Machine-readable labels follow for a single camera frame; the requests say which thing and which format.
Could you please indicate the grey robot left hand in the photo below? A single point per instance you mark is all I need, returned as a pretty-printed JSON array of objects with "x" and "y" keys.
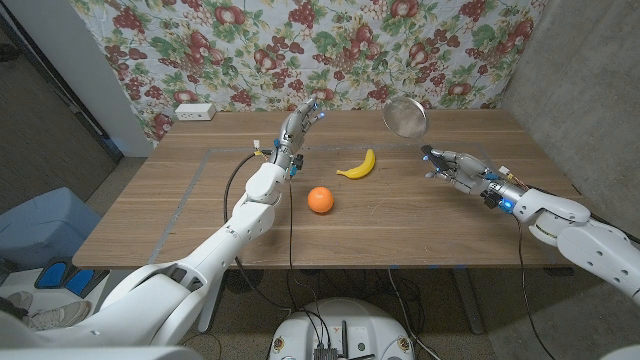
[{"x": 294, "y": 131}]

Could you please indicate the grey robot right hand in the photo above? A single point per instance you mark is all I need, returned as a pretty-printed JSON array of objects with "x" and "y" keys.
[{"x": 467, "y": 170}]

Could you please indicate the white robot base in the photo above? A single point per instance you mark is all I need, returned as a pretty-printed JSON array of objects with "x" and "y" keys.
[{"x": 350, "y": 325}]

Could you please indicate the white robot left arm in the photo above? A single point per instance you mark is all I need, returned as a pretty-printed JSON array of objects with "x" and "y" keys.
[{"x": 220, "y": 250}]

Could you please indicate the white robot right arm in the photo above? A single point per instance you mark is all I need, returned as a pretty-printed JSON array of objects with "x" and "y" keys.
[{"x": 595, "y": 245}]

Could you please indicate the yellow toy banana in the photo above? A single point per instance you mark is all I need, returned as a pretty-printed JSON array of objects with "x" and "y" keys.
[{"x": 362, "y": 170}]

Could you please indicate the orange fruit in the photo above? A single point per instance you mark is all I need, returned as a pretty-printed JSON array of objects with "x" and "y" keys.
[{"x": 321, "y": 200}]

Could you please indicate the floral fruit print backdrop cloth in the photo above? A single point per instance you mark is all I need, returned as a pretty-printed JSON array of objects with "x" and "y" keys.
[{"x": 325, "y": 50}]

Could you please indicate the white power strip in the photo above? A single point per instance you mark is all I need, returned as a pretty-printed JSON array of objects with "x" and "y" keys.
[{"x": 195, "y": 111}]

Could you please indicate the grey table leg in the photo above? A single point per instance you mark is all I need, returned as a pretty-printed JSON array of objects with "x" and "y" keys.
[{"x": 470, "y": 305}]

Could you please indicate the black round fan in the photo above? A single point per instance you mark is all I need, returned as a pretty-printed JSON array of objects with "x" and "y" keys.
[{"x": 247, "y": 282}]

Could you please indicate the white table leg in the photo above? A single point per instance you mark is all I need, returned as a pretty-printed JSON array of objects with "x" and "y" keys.
[{"x": 210, "y": 315}]

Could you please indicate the blue foot pedal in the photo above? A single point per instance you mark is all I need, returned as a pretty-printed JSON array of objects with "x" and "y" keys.
[
  {"x": 51, "y": 275},
  {"x": 82, "y": 280}
]

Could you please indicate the grey-blue plastic bin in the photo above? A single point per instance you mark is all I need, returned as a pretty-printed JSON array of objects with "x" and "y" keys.
[{"x": 45, "y": 230}]

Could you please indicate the white robot torso edge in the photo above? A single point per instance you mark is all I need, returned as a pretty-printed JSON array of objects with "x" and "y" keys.
[{"x": 100, "y": 353}]

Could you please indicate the white sneaker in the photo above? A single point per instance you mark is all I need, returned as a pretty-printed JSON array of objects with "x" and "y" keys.
[
  {"x": 19, "y": 300},
  {"x": 60, "y": 315}
]

